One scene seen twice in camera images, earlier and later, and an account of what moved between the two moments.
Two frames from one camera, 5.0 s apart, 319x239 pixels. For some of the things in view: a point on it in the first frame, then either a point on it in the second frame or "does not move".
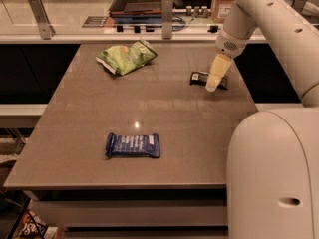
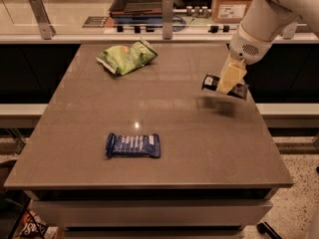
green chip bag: [122, 59] does not move
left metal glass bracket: [46, 29] does not move
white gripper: [229, 47] to [244, 48]
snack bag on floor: [34, 227] does not move
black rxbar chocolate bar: [200, 78] to [210, 83]
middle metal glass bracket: [167, 16] does not move
